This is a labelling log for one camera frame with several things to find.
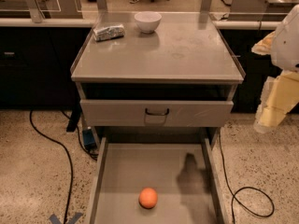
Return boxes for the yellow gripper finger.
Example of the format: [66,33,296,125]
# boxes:
[251,32,275,55]
[253,71,299,133]

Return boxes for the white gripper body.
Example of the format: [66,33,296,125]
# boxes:
[271,5,299,72]

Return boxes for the orange fruit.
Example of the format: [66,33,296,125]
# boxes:
[138,188,158,209]

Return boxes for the grey metal drawer cabinet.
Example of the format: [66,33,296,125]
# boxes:
[72,12,244,142]

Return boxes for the open grey middle drawer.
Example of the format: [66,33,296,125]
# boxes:
[84,138,229,224]

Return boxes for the grey top drawer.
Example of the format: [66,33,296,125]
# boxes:
[80,100,234,127]

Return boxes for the white ceramic bowl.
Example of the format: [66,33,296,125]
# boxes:
[135,11,162,34]

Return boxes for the crinkled foil snack bag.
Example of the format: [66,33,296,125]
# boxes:
[93,24,125,42]

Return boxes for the blue power box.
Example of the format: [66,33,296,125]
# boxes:
[82,129,96,150]

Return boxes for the dark lower cabinets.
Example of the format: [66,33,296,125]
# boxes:
[0,27,281,113]

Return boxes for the black looped cable right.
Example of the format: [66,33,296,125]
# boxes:
[218,131,276,224]

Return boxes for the black drawer handle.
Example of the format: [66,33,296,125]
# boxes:
[145,108,170,116]

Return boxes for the grey post left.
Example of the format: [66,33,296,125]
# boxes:
[25,0,44,23]

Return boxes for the black floor cable left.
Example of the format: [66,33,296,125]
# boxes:
[28,109,75,224]

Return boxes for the white horizontal rail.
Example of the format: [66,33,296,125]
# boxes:
[0,18,279,30]

